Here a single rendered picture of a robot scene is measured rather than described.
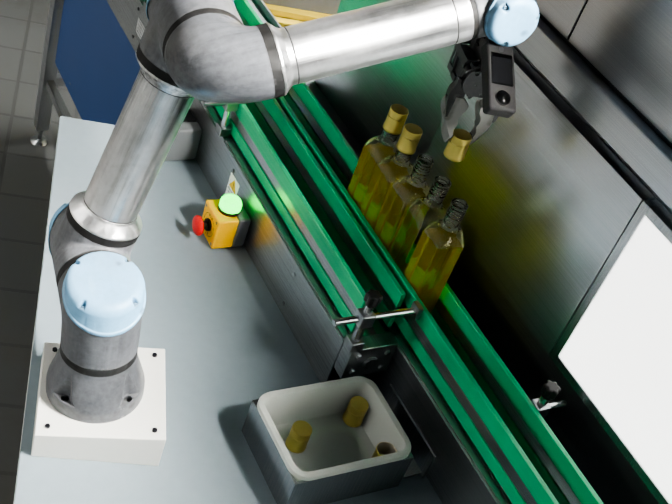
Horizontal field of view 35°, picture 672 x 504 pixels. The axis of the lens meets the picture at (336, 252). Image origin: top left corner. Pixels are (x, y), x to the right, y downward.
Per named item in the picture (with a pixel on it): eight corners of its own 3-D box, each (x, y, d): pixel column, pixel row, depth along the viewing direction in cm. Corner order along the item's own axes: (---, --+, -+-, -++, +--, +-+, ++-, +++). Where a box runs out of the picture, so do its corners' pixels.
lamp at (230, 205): (243, 216, 207) (247, 204, 205) (222, 218, 205) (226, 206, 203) (235, 201, 210) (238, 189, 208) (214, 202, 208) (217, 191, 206)
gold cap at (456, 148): (466, 163, 174) (475, 142, 172) (446, 161, 173) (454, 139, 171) (460, 150, 177) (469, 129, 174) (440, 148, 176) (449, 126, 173)
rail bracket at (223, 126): (231, 140, 216) (247, 85, 208) (198, 141, 212) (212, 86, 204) (224, 128, 218) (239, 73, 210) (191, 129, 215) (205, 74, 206)
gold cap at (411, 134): (418, 154, 187) (427, 134, 184) (401, 155, 185) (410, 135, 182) (409, 142, 189) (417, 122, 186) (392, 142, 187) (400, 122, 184)
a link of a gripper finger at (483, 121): (477, 126, 179) (488, 80, 173) (487, 148, 175) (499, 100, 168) (460, 127, 178) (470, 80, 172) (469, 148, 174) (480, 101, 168)
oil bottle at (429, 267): (428, 324, 191) (471, 235, 177) (401, 327, 188) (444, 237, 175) (413, 301, 194) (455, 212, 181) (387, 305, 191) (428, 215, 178)
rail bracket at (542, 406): (551, 442, 178) (585, 390, 170) (519, 450, 174) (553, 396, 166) (538, 424, 180) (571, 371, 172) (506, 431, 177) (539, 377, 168)
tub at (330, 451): (401, 485, 178) (418, 452, 172) (282, 514, 166) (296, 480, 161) (355, 405, 188) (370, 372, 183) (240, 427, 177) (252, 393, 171)
